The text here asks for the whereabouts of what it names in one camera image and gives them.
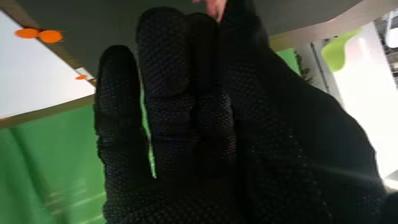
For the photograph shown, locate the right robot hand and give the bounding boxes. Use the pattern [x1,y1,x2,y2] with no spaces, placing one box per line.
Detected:
[93,0,398,224]

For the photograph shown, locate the white sheet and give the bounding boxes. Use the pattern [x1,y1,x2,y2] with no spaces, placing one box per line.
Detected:
[0,10,98,120]

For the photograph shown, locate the dark mat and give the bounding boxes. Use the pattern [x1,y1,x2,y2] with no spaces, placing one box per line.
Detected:
[15,0,365,80]

